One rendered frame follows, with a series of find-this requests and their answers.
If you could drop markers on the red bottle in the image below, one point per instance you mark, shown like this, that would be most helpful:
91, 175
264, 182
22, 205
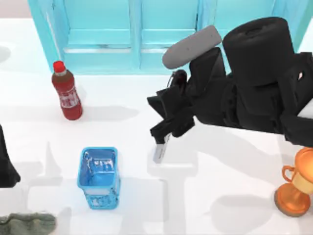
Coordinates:
69, 98

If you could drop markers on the light blue rack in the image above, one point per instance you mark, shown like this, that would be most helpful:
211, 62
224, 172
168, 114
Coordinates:
105, 29

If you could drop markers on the blue basket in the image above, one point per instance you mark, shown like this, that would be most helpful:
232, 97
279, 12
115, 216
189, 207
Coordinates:
99, 181

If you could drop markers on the bronze trophy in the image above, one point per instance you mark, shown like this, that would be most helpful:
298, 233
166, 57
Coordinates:
299, 181

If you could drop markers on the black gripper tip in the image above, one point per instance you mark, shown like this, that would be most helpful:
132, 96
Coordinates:
6, 169

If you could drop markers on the grey green crumpled cloth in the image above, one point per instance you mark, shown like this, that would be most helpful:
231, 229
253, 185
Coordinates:
27, 224

